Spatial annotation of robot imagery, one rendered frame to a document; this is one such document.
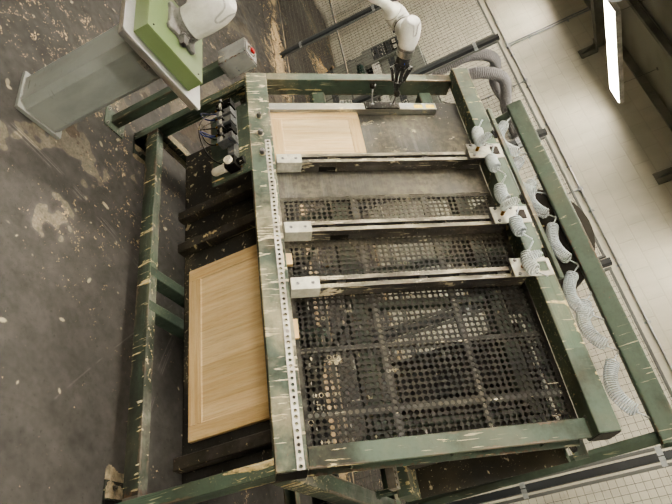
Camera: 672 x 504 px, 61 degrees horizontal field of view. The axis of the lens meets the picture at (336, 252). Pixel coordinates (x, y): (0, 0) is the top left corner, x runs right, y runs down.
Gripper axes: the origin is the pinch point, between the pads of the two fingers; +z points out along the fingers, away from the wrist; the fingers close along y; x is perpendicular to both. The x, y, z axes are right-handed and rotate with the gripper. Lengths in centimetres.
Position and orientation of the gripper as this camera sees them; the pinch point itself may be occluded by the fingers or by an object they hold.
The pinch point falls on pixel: (396, 87)
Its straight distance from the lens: 328.6
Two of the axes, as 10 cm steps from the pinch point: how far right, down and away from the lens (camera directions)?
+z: -1.2, 5.8, 8.0
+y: -9.8, 0.5, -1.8
